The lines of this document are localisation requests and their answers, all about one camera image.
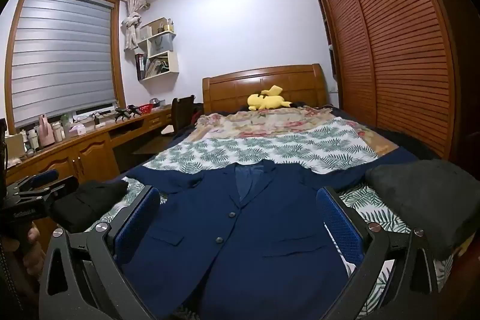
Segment dark chair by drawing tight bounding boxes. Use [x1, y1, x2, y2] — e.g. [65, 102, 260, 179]
[131, 94, 196, 156]

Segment floral blanket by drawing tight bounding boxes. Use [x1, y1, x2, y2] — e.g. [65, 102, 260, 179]
[193, 106, 399, 156]

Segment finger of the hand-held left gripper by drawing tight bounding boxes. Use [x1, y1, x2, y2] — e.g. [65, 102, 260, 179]
[17, 176, 79, 204]
[5, 170, 60, 195]

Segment beige tied curtain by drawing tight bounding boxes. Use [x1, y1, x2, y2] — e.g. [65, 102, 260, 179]
[121, 0, 145, 51]

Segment yellow plush toy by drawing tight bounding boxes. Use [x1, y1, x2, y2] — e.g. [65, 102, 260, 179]
[247, 85, 292, 112]

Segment white wall shelf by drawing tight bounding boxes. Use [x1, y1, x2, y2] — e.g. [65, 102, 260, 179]
[135, 17, 180, 81]

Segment person's left hand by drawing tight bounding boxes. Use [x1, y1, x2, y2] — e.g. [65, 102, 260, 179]
[22, 223, 47, 276]

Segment dark grey folded cloth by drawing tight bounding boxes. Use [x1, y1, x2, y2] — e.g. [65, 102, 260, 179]
[364, 159, 480, 261]

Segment wooden bed headboard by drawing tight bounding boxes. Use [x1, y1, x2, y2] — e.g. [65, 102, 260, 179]
[202, 64, 328, 114]

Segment black folded cloth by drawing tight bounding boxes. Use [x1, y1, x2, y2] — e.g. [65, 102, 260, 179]
[50, 179, 130, 234]

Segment wooden desk cabinet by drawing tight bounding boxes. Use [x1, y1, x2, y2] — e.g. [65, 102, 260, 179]
[4, 104, 177, 253]

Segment navy blue suit jacket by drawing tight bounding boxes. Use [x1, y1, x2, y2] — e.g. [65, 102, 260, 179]
[125, 160, 415, 320]

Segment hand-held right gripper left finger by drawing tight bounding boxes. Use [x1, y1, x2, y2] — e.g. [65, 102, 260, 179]
[37, 186, 162, 320]

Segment white paper bag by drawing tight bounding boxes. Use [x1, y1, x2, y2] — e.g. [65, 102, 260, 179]
[148, 34, 176, 56]

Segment wooden louvred wardrobe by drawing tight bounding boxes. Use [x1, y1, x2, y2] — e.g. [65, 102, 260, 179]
[308, 0, 466, 171]

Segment pink jug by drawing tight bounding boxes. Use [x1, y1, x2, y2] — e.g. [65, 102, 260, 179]
[37, 115, 55, 147]

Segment wooden window frame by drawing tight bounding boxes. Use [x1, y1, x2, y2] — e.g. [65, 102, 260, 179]
[4, 0, 127, 135]

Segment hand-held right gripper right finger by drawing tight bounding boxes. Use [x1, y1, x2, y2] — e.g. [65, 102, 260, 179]
[316, 186, 439, 320]

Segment cardboard box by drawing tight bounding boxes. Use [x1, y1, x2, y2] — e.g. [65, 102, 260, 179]
[4, 133, 26, 160]

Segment leaf print bedsheet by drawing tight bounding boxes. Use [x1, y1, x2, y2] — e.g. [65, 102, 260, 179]
[86, 116, 456, 320]

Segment grey window blind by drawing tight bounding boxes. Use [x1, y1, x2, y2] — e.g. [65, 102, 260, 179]
[11, 0, 117, 122]

